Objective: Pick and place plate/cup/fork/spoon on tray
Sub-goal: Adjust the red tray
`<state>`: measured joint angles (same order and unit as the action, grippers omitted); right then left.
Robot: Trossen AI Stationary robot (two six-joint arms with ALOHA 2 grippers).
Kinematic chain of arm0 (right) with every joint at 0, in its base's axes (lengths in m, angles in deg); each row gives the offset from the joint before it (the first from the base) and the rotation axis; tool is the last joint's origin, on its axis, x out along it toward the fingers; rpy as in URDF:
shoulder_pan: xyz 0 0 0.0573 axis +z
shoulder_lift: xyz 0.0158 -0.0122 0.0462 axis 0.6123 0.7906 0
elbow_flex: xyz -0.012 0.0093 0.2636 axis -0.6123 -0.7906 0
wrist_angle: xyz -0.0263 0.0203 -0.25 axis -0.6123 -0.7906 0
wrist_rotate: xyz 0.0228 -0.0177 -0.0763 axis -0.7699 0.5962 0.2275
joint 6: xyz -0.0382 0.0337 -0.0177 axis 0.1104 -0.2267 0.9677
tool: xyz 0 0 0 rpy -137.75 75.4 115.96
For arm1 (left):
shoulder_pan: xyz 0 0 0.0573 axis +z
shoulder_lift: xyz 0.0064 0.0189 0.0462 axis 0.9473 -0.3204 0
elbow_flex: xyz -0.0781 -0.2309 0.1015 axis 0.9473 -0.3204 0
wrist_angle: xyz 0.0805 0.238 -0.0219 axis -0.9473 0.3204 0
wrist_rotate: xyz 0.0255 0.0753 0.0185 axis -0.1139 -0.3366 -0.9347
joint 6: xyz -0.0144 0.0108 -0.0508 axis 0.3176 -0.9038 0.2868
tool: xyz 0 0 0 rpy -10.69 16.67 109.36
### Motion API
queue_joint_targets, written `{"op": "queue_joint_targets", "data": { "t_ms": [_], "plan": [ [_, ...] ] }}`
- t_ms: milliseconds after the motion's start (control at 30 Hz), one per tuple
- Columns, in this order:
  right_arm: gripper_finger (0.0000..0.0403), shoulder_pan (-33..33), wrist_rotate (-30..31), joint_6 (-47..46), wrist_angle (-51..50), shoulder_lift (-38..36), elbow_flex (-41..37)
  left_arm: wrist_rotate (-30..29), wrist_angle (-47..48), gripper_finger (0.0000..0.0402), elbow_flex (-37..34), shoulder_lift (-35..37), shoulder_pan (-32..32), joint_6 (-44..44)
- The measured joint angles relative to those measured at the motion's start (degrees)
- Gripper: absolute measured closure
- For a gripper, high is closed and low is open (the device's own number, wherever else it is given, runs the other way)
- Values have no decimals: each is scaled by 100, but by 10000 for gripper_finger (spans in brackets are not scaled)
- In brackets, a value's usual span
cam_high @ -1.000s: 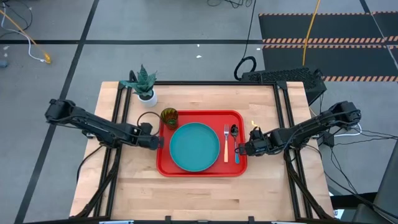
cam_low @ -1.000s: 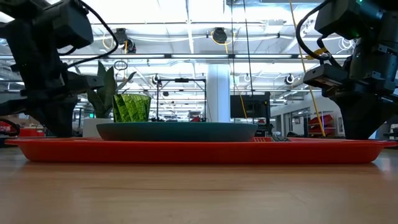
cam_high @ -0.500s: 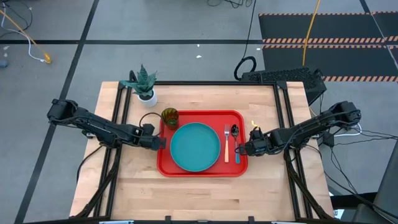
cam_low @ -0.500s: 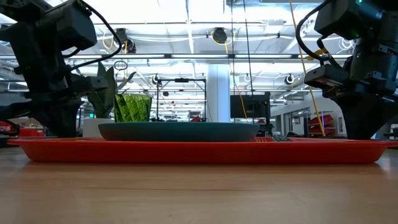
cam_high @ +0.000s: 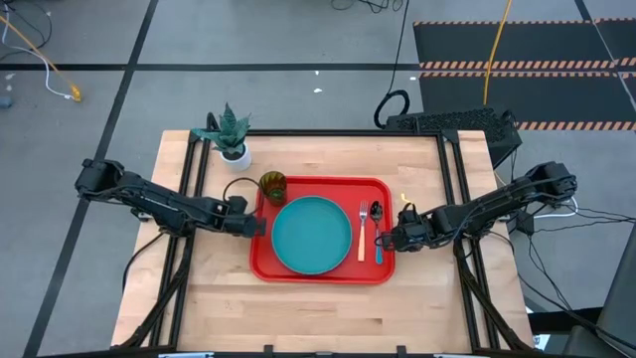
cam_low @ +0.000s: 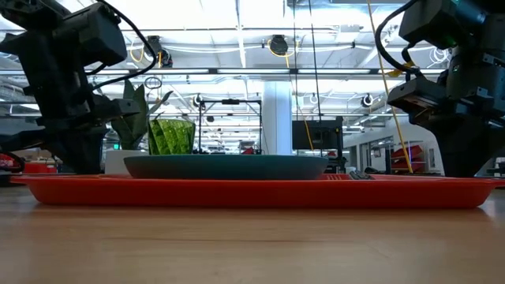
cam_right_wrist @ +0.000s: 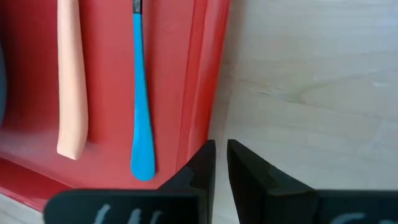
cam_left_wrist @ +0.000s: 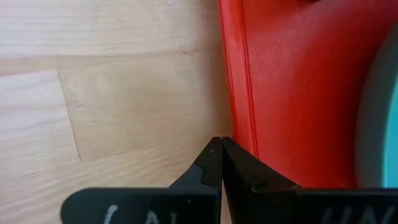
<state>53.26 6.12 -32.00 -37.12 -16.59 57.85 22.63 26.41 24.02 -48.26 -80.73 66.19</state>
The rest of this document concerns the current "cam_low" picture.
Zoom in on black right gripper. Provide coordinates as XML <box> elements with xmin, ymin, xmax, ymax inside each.
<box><xmin>387</xmin><ymin>11</ymin><xmax>505</xmax><ymax>178</ymax></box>

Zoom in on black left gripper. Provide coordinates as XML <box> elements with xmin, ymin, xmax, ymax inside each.
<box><xmin>0</xmin><ymin>28</ymin><xmax>142</xmax><ymax>175</ymax></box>

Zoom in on green textured glass cup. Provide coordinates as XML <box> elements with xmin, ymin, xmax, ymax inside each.
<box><xmin>148</xmin><ymin>118</ymin><xmax>196</xmax><ymax>155</ymax></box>

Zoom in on black spoon with teal handle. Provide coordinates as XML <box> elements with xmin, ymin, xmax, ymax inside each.
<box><xmin>348</xmin><ymin>170</ymin><xmax>376</xmax><ymax>181</ymax></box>

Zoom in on teal round plate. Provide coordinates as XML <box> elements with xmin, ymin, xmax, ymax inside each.
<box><xmin>123</xmin><ymin>153</ymin><xmax>330</xmax><ymax>181</ymax></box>

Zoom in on red plastic tray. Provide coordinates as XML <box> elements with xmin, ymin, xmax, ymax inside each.
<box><xmin>9</xmin><ymin>173</ymin><xmax>505</xmax><ymax>209</ymax></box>

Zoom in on white plant pot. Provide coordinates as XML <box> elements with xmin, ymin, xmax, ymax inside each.
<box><xmin>104</xmin><ymin>148</ymin><xmax>148</xmax><ymax>175</ymax></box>

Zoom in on red flat box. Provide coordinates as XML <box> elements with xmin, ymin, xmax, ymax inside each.
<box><xmin>23</xmin><ymin>162</ymin><xmax>58</xmax><ymax>174</ymax></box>

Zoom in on red storage bins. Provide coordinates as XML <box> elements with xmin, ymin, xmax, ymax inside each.
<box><xmin>390</xmin><ymin>144</ymin><xmax>427</xmax><ymax>173</ymax></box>

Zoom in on green snake plant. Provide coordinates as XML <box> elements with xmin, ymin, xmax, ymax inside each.
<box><xmin>110</xmin><ymin>80</ymin><xmax>174</xmax><ymax>151</ymax></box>

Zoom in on long ceiling light bar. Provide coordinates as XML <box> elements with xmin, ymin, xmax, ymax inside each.
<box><xmin>84</xmin><ymin>67</ymin><xmax>449</xmax><ymax>77</ymax></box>

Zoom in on white round column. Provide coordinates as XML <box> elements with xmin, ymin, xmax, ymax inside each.
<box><xmin>261</xmin><ymin>80</ymin><xmax>294</xmax><ymax>155</ymax></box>

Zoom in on thick yellow hanging cable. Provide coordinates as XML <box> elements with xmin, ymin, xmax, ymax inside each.
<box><xmin>366</xmin><ymin>0</ymin><xmax>414</xmax><ymax>174</ymax></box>

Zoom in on red object with black ring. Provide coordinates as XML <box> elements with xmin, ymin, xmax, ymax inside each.
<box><xmin>0</xmin><ymin>152</ymin><xmax>25</xmax><ymax>174</ymax></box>

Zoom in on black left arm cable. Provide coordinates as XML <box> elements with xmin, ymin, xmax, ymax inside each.
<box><xmin>84</xmin><ymin>0</ymin><xmax>159</xmax><ymax>92</ymax></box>

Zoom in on hanging black cable ring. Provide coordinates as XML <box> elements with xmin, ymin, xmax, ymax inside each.
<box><xmin>144</xmin><ymin>75</ymin><xmax>163</xmax><ymax>91</ymax></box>

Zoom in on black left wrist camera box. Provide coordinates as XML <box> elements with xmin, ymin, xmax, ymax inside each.
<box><xmin>62</xmin><ymin>2</ymin><xmax>129</xmax><ymax>77</ymax></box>

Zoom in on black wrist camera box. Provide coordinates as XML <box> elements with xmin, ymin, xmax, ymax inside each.
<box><xmin>398</xmin><ymin>0</ymin><xmax>487</xmax><ymax>51</ymax></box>
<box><xmin>62</xmin><ymin>2</ymin><xmax>129</xmax><ymax>77</ymax></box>

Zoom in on black metal frame rig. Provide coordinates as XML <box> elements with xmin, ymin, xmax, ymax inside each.
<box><xmin>197</xmin><ymin>99</ymin><xmax>264</xmax><ymax>155</ymax></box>

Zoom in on black ceiling cable reel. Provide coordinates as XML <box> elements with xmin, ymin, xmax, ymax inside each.
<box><xmin>268</xmin><ymin>34</ymin><xmax>290</xmax><ymax>57</ymax></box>
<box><xmin>146</xmin><ymin>35</ymin><xmax>174</xmax><ymax>69</ymax></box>

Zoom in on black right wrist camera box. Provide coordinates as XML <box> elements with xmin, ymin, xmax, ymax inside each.
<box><xmin>398</xmin><ymin>0</ymin><xmax>487</xmax><ymax>51</ymax></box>

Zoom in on black wall monitor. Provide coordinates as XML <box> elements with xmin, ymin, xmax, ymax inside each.
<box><xmin>291</xmin><ymin>119</ymin><xmax>344</xmax><ymax>151</ymax></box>

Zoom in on thin yellow hanging cable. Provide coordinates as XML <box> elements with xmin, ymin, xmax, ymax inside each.
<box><xmin>289</xmin><ymin>74</ymin><xmax>319</xmax><ymax>157</ymax></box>

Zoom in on black hanging cable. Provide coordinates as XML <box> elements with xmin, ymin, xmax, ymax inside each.
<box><xmin>307</xmin><ymin>0</ymin><xmax>324</xmax><ymax>157</ymax></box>
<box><xmin>292</xmin><ymin>0</ymin><xmax>299</xmax><ymax>121</ymax></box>

